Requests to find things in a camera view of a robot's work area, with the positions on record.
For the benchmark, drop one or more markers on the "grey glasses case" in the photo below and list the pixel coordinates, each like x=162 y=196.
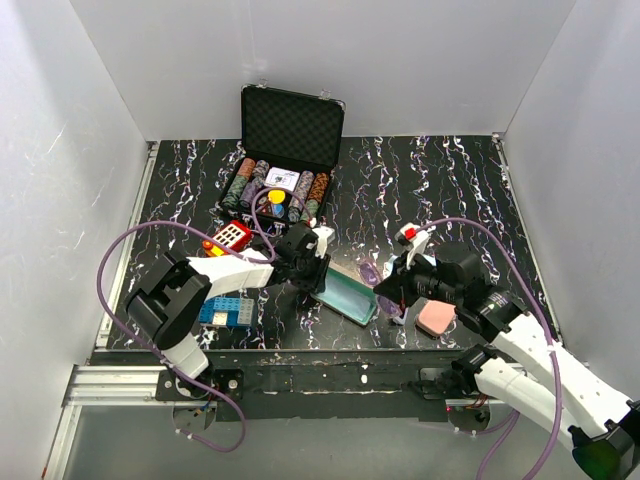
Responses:
x=335 y=273

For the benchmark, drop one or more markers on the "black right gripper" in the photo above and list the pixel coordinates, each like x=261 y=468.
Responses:
x=397 y=287

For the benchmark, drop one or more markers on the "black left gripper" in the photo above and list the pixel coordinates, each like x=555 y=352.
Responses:
x=311 y=285

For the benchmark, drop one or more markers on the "light blue cleaning cloth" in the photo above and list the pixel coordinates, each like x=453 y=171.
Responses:
x=345 y=299

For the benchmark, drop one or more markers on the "white frame sunglasses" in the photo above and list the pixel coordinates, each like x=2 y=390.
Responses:
x=400 y=319

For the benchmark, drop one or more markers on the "pink glasses case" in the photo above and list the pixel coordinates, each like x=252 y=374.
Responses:
x=435 y=317

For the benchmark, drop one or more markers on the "purple translucent sunglasses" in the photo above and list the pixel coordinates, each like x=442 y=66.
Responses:
x=372 y=277

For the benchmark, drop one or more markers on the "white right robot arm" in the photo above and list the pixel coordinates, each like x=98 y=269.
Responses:
x=518 y=365

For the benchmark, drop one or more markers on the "red yellow toy bus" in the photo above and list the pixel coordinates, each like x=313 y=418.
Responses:
x=235 y=236

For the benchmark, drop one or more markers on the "aluminium front rail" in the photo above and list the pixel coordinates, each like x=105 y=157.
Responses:
x=128 y=423

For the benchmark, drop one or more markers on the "blue grey brick block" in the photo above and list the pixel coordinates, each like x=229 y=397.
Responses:
x=228 y=312

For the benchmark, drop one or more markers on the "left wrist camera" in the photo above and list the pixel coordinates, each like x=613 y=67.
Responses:
x=325 y=235

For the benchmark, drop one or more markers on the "yellow dealer button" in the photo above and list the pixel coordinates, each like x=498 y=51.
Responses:
x=276 y=196

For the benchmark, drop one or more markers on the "black poker chip case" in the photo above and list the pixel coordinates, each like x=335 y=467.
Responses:
x=292 y=131

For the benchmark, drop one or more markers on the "white card deck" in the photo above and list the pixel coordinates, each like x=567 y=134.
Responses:
x=282 y=178

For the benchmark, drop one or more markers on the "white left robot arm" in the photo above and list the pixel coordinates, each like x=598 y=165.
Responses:
x=165 y=303

